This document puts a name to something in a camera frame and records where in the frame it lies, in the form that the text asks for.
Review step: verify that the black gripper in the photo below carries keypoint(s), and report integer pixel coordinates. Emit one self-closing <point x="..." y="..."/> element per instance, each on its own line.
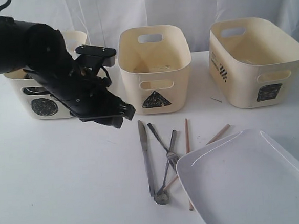
<point x="89" y="100"/>

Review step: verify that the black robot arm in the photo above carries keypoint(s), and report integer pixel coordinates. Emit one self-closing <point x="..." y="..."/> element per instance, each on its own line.
<point x="40" y="51"/>

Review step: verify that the stainless steel table knife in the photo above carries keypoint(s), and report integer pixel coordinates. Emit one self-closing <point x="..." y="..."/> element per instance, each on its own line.
<point x="147" y="162"/>

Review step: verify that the white rectangular plate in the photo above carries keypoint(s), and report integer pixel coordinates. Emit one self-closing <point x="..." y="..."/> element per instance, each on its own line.
<point x="244" y="178"/>

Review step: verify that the stainless steel fork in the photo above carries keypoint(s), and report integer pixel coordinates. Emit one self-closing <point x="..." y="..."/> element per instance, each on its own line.
<point x="162" y="197"/>

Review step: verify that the cream bin with circle mark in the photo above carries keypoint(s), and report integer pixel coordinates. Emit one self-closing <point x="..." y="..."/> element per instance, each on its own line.
<point x="45" y="106"/>

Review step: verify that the white curtain backdrop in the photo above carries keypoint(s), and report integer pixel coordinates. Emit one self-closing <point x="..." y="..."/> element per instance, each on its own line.
<point x="104" y="20"/>

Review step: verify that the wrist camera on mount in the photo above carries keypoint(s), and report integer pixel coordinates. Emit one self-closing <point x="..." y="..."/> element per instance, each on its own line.
<point x="91" y="56"/>

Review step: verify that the wooden chopstick slanted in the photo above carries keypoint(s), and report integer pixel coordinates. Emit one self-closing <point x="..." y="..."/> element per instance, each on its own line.
<point x="215" y="138"/>

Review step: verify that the wooden chopstick upright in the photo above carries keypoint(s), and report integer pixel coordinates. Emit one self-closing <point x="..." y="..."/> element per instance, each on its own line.
<point x="187" y="149"/>

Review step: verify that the cream bin with square mark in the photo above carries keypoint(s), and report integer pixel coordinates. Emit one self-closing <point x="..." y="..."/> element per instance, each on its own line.
<point x="252" y="61"/>

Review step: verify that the steel mug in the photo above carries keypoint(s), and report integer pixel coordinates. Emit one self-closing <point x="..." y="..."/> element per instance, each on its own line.
<point x="37" y="90"/>

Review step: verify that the cream bin with triangle mark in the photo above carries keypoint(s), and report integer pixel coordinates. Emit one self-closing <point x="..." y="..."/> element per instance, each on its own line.
<point x="155" y="65"/>

